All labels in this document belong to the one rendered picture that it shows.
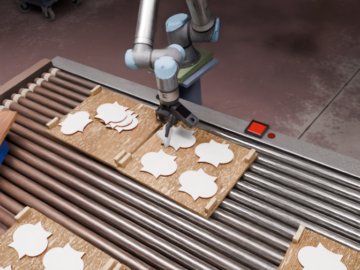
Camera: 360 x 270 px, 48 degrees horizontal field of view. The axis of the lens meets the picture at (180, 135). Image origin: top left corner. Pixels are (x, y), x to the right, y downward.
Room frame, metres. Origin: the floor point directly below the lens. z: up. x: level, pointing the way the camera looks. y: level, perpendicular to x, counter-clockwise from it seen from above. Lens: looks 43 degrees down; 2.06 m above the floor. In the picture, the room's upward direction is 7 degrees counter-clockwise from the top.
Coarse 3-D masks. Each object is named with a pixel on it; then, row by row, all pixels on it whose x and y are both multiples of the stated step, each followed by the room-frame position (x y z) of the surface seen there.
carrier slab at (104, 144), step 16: (96, 96) 1.54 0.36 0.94; (112, 96) 1.52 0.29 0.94; (96, 112) 1.42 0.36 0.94; (144, 112) 1.38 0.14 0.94; (96, 128) 1.31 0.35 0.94; (144, 128) 1.28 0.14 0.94; (80, 144) 1.22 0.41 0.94; (96, 144) 1.21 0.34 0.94; (112, 144) 1.20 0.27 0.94; (128, 144) 1.19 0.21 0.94; (112, 160) 1.11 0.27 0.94
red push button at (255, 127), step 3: (252, 123) 1.24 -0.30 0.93; (255, 123) 1.24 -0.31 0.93; (258, 123) 1.23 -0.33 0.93; (252, 126) 1.22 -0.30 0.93; (255, 126) 1.22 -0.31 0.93; (258, 126) 1.22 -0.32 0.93; (261, 126) 1.21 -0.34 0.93; (264, 126) 1.21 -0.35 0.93; (249, 129) 1.21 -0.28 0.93; (252, 129) 1.20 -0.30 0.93; (255, 129) 1.20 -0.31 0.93; (258, 129) 1.20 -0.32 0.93; (261, 129) 1.20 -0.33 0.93; (264, 129) 1.20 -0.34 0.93; (255, 132) 1.18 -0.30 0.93; (258, 132) 1.18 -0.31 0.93; (261, 132) 1.18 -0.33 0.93
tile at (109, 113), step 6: (102, 108) 1.40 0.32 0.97; (108, 108) 1.40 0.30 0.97; (114, 108) 1.40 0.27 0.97; (120, 108) 1.39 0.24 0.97; (126, 108) 1.39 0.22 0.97; (102, 114) 1.36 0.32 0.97; (108, 114) 1.36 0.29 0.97; (114, 114) 1.35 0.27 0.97; (120, 114) 1.35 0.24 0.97; (102, 120) 1.33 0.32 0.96; (108, 120) 1.32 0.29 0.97; (114, 120) 1.32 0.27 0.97; (120, 120) 1.31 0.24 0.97
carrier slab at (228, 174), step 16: (160, 128) 1.27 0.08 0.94; (144, 144) 1.18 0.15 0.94; (160, 144) 1.17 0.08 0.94; (224, 144) 1.13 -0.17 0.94; (176, 160) 1.07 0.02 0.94; (192, 160) 1.06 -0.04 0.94; (240, 160) 1.03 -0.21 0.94; (128, 176) 1.03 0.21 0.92; (144, 176) 1.01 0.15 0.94; (160, 176) 1.00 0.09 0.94; (176, 176) 0.99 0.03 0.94; (224, 176) 0.97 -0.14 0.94; (240, 176) 0.96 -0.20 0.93; (160, 192) 0.93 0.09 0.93; (176, 192) 0.92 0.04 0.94; (224, 192) 0.89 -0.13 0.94; (192, 208) 0.84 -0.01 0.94
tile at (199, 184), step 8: (200, 168) 1.01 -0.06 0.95; (184, 176) 0.98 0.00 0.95; (192, 176) 0.97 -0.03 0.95; (200, 176) 0.97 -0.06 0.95; (208, 176) 0.97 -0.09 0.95; (184, 184) 0.94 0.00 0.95; (192, 184) 0.94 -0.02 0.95; (200, 184) 0.93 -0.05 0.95; (208, 184) 0.93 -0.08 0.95; (184, 192) 0.91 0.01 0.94; (192, 192) 0.90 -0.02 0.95; (200, 192) 0.90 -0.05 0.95; (208, 192) 0.89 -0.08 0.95; (216, 192) 0.89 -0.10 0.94
